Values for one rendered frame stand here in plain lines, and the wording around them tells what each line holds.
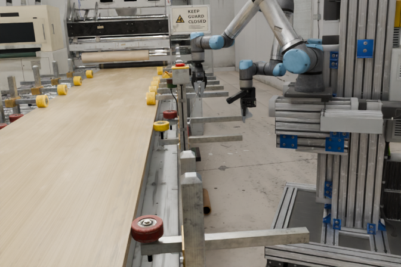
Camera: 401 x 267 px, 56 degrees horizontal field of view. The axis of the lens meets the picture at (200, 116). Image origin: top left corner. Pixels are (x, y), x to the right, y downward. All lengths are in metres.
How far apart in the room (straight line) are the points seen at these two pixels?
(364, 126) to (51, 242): 1.37
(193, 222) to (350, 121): 1.30
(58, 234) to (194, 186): 0.50
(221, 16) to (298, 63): 9.41
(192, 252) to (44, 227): 0.50
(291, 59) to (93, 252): 1.24
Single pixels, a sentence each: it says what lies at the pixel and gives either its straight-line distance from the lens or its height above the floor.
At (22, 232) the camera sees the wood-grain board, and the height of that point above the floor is 0.90.
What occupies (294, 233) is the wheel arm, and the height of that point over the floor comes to 0.85.
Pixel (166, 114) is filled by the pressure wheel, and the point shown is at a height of 0.90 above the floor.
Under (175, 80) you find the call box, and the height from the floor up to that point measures 1.17.
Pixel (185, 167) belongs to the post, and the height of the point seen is 1.07.
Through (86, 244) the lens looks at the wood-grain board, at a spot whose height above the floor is 0.90.
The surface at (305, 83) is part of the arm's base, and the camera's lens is 1.93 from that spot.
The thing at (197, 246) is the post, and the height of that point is 1.03.
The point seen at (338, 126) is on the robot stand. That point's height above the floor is 0.91.
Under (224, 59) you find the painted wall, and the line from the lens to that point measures 11.21.
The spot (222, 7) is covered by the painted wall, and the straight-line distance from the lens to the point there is 11.17.
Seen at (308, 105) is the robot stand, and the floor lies 0.97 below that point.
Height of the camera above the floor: 1.39
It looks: 14 degrees down
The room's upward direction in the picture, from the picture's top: 2 degrees counter-clockwise
